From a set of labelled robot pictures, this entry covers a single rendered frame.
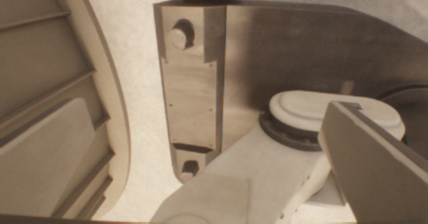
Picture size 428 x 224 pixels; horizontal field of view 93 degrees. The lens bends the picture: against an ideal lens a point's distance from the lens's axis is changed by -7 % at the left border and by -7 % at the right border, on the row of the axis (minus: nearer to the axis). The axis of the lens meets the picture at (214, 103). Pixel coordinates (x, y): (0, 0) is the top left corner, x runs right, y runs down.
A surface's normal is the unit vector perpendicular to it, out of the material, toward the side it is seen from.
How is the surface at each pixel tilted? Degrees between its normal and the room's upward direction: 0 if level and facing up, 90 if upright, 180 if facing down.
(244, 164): 90
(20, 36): 90
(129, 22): 0
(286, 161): 90
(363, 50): 0
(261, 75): 0
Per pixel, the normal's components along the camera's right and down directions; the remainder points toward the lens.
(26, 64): 0.96, -0.08
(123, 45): -0.21, 0.49
